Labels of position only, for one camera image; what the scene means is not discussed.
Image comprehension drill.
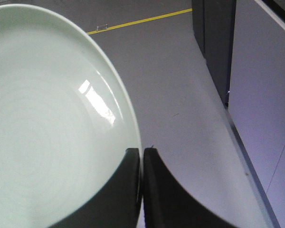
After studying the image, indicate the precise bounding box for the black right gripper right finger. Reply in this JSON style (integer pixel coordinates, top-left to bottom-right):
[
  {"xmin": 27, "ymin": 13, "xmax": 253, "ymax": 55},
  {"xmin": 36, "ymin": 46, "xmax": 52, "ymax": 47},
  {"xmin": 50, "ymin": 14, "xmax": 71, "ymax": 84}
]
[{"xmin": 143, "ymin": 148, "xmax": 234, "ymax": 228}]

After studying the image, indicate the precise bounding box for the grey right cabinet counter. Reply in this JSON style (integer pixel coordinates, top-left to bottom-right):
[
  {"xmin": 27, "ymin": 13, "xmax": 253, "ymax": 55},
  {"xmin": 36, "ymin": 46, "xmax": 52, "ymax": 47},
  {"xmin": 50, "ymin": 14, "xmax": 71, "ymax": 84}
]
[{"xmin": 191, "ymin": 0, "xmax": 285, "ymax": 228}]

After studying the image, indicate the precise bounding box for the yellow floor tape line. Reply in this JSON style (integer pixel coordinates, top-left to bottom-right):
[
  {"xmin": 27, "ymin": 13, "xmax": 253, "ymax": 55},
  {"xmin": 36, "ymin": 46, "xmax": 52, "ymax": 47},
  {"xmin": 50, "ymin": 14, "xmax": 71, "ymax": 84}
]
[{"xmin": 87, "ymin": 8, "xmax": 193, "ymax": 35}]

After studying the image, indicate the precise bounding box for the light green round plate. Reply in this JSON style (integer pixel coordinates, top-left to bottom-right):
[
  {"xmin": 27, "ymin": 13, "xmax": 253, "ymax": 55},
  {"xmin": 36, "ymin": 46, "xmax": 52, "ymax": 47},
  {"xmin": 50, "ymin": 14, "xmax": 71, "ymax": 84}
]
[{"xmin": 0, "ymin": 4, "xmax": 142, "ymax": 228}]

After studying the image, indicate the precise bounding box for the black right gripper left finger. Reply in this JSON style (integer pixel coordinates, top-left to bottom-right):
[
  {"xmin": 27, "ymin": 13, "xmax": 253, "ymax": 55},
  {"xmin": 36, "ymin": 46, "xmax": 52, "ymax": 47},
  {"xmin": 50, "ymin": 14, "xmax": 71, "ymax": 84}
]
[{"xmin": 52, "ymin": 148, "xmax": 140, "ymax": 228}]

